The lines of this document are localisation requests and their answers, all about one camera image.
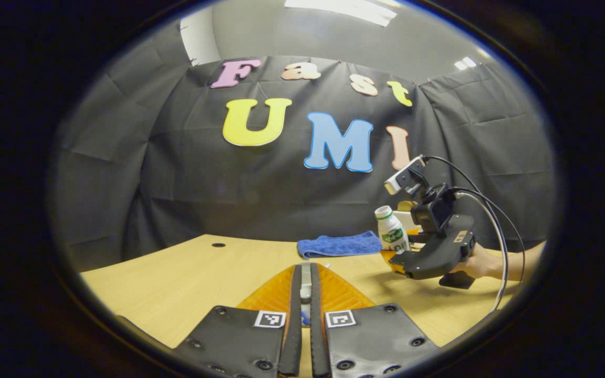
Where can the white teacup lid blue print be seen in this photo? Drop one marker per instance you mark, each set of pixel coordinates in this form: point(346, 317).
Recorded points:
point(306, 283)

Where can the white water bottle green label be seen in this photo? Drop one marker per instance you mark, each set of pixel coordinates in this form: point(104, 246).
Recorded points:
point(390, 231)

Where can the small ceiling light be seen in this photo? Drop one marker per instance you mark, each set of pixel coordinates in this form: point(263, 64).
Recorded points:
point(465, 63)

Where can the white toaster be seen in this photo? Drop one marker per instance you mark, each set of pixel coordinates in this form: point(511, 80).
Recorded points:
point(406, 218)

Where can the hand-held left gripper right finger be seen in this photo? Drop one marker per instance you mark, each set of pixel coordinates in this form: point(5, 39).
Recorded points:
point(317, 315)

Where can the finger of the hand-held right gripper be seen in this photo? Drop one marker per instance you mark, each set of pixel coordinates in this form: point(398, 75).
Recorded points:
point(393, 262)
point(420, 238)

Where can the long ceiling light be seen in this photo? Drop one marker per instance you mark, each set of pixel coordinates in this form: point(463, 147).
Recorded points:
point(342, 8)

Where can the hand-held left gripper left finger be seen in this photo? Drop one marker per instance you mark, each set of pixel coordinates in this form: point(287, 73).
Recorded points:
point(294, 315)

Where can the blue towel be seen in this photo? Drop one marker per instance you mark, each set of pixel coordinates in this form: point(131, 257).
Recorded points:
point(339, 244)

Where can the brown bread slice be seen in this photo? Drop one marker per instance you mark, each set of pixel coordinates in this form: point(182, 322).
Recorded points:
point(406, 206)

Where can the black backdrop cloth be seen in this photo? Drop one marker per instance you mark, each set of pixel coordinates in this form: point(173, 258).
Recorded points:
point(202, 173)

